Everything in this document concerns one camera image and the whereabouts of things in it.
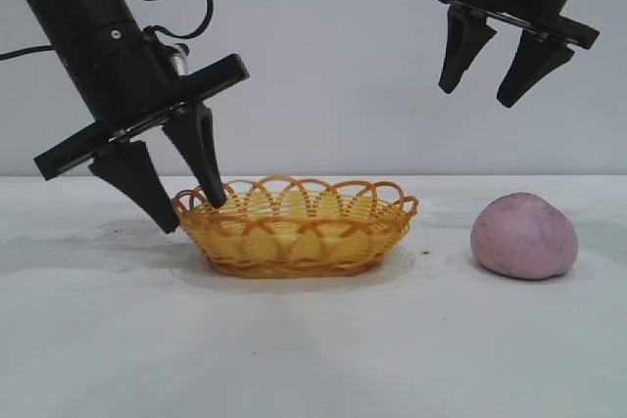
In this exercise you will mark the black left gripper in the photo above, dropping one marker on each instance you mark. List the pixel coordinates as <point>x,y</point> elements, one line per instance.
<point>122,80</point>

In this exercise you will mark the yellow woven plastic basket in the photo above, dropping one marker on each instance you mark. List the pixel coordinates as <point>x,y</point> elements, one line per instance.
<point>294,246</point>

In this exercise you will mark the pink peach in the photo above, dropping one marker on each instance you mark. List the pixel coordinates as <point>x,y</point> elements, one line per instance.
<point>524,237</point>

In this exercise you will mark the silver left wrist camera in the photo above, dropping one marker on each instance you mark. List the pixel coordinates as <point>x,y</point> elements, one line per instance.
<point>180,60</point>

